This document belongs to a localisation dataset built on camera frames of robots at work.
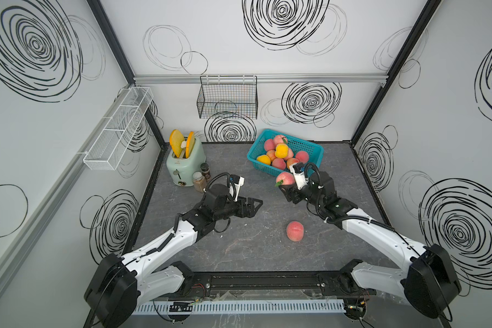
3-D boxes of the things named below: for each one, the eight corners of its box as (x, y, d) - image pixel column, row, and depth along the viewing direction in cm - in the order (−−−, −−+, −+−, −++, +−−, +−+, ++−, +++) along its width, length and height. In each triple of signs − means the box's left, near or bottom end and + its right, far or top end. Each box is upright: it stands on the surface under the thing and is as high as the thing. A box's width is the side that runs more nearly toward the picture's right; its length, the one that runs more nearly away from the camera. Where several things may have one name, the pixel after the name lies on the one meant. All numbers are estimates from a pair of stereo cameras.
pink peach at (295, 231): (287, 242, 86) (289, 237, 81) (285, 226, 90) (287, 221, 85) (302, 242, 86) (305, 237, 81) (299, 226, 90) (302, 221, 85)
